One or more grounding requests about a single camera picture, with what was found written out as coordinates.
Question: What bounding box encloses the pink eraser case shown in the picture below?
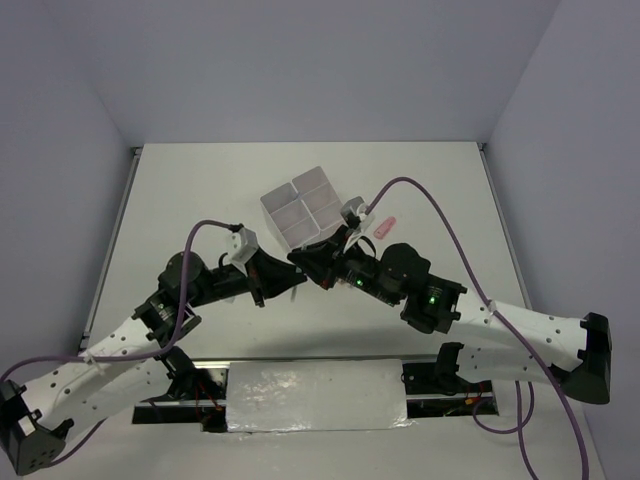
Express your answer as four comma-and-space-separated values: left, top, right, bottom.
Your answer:
373, 216, 397, 240

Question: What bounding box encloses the left white divided container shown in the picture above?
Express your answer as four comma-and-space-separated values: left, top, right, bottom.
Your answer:
260, 183, 314, 252

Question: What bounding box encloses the white divided container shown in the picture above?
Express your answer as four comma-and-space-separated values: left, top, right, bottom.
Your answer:
260, 183, 314, 252
293, 166, 343, 245

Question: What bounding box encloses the silver foil sheet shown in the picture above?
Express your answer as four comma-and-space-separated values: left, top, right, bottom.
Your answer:
226, 359, 410, 433

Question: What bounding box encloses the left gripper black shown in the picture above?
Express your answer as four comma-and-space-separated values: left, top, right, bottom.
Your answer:
187, 244, 306, 308

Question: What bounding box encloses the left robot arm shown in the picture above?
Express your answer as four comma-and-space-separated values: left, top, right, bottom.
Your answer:
1, 249, 306, 476

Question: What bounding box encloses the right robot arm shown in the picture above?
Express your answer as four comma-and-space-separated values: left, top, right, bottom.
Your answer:
287, 227, 612, 405

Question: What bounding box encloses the right white divided container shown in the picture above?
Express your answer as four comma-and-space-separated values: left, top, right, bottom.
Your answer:
293, 166, 343, 245

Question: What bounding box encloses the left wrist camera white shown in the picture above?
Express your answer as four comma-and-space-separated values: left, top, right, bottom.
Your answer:
226, 227, 259, 276

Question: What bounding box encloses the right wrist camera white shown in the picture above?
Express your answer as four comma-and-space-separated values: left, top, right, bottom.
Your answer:
340, 196, 374, 252

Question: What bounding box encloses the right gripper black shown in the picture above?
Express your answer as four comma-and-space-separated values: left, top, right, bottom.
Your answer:
288, 223, 400, 305

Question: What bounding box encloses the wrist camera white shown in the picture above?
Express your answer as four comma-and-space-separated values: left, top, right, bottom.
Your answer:
226, 227, 259, 276
340, 196, 374, 252

